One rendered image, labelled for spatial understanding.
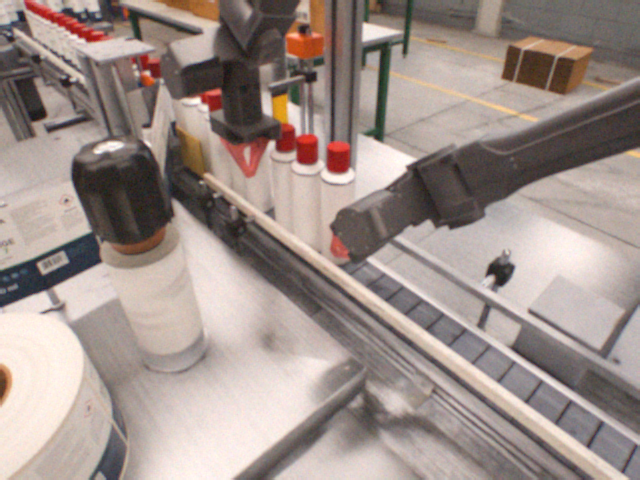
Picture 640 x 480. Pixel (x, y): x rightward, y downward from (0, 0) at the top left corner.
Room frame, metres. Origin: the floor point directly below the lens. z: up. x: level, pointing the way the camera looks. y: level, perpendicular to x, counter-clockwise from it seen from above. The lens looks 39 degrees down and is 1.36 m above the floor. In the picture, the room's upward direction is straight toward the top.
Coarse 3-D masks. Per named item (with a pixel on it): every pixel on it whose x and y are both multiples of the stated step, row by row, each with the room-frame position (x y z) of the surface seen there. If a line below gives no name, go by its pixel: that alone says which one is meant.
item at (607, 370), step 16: (400, 240) 0.49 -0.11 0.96; (416, 256) 0.46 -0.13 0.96; (432, 256) 0.45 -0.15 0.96; (448, 272) 0.42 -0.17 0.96; (464, 288) 0.40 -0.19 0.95; (480, 288) 0.39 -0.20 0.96; (496, 304) 0.36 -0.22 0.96; (512, 304) 0.36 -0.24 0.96; (528, 320) 0.33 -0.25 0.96; (544, 336) 0.32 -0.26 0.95; (560, 336) 0.31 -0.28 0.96; (576, 352) 0.29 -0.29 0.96; (592, 368) 0.27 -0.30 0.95; (608, 368) 0.26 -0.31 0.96; (624, 384) 0.25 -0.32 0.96
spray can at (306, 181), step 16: (304, 144) 0.55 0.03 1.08; (304, 160) 0.55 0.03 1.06; (320, 160) 0.58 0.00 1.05; (304, 176) 0.54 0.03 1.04; (320, 176) 0.55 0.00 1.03; (304, 192) 0.54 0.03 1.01; (320, 192) 0.55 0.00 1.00; (304, 208) 0.54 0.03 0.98; (320, 208) 0.55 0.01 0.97; (304, 224) 0.54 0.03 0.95; (320, 224) 0.55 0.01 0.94; (304, 240) 0.55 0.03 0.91; (320, 240) 0.55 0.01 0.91
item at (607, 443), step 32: (256, 224) 0.63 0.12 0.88; (384, 288) 0.47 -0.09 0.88; (384, 320) 0.41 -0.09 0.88; (416, 320) 0.40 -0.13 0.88; (448, 320) 0.40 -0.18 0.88; (480, 352) 0.35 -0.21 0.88; (512, 384) 0.30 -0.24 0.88; (544, 384) 0.30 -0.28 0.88; (512, 416) 0.26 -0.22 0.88; (544, 416) 0.25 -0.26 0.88; (576, 416) 0.25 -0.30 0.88; (544, 448) 0.22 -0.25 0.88; (608, 448) 0.21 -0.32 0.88
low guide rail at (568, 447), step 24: (264, 216) 0.61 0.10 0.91; (288, 240) 0.55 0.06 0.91; (312, 264) 0.51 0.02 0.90; (360, 288) 0.43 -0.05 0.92; (384, 312) 0.39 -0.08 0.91; (408, 336) 0.36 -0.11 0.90; (432, 336) 0.35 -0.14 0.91; (456, 360) 0.31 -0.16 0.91; (480, 384) 0.28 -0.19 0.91; (504, 408) 0.26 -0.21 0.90; (528, 408) 0.25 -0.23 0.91; (552, 432) 0.22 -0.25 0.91; (576, 456) 0.19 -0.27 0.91
